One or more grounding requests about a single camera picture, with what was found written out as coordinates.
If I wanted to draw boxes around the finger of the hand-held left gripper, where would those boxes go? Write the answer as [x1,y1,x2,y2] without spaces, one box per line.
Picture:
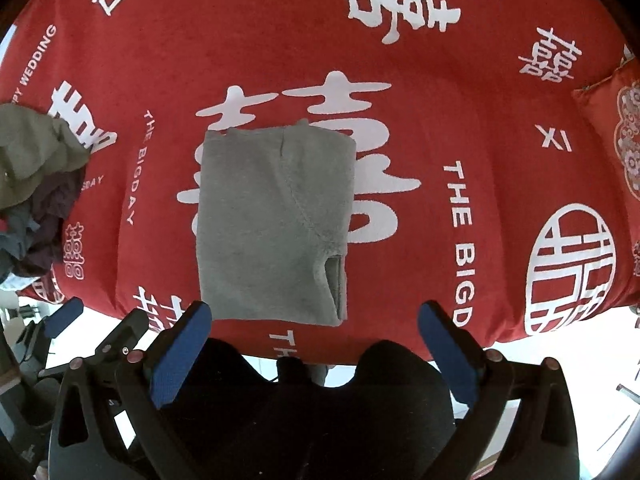
[37,308,152,379]
[41,296,85,338]

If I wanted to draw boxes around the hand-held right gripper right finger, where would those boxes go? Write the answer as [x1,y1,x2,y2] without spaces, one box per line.
[417,300,581,480]

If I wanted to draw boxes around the dark purple garment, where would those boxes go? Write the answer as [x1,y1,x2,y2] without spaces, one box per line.
[22,164,89,279]

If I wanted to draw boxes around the person's black pants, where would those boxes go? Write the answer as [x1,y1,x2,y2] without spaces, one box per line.
[160,337,521,480]

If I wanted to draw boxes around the red printed blanket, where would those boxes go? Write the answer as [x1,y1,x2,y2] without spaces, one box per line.
[0,0,640,363]

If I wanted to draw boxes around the grey knit top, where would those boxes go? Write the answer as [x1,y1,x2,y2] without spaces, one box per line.
[192,119,357,325]

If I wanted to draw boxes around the red patterned pillow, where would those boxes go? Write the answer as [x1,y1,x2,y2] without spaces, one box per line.
[571,60,640,201]

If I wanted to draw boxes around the olive green garment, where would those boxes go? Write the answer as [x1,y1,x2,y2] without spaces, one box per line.
[0,102,92,211]

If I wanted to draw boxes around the blue grey garment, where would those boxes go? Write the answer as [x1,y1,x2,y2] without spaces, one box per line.
[0,207,43,286]

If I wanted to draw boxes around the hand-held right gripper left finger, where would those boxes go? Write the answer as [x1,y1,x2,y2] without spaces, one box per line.
[47,300,241,480]

